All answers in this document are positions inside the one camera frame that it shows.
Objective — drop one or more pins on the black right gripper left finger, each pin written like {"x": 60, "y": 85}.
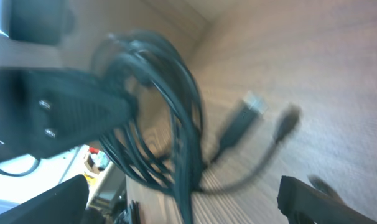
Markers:
{"x": 64, "y": 204}

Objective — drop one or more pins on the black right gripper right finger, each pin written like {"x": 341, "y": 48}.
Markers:
{"x": 301, "y": 203}

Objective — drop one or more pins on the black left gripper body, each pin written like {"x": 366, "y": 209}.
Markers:
{"x": 13, "y": 115}

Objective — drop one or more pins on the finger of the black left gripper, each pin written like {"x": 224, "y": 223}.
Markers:
{"x": 64, "y": 109}

